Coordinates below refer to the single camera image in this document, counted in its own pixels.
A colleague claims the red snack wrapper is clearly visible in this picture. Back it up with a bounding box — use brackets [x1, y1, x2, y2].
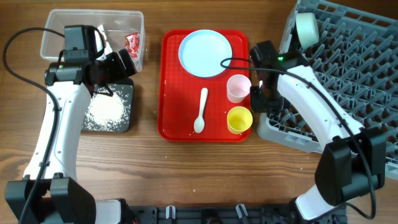
[124, 32, 140, 59]

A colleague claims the yellow plastic cup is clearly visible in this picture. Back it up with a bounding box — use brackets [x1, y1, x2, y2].
[227, 106, 253, 134]

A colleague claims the white napkin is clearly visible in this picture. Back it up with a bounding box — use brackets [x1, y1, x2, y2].
[95, 25, 106, 50]

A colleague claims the white rice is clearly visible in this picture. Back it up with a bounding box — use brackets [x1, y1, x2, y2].
[82, 83, 133, 132]

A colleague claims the light blue plate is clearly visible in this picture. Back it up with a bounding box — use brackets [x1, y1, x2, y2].
[178, 29, 233, 78]

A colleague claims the mint green bowl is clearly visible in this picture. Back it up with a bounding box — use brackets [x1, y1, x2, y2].
[295, 12, 319, 49]

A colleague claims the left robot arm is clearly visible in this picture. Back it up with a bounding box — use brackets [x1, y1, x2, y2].
[5, 49, 137, 223]

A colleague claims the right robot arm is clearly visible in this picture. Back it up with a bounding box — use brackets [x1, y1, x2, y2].
[249, 40, 386, 223]

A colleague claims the grey dishwasher rack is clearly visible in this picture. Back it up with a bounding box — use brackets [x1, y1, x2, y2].
[256, 0, 398, 181]

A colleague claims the pink plastic cup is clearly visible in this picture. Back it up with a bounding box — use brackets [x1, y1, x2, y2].
[226, 74, 251, 103]

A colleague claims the clear plastic bin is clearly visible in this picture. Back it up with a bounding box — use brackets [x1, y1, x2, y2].
[45, 9, 146, 72]

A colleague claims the black tray bin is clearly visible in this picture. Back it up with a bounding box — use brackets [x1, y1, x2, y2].
[81, 77, 135, 134]

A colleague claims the white plastic spoon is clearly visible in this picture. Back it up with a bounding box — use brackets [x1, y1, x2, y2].
[194, 88, 208, 133]

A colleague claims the red plastic tray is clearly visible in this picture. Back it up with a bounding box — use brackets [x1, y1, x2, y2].
[157, 29, 251, 142]

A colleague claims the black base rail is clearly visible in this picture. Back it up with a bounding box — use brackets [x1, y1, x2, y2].
[124, 198, 348, 224]

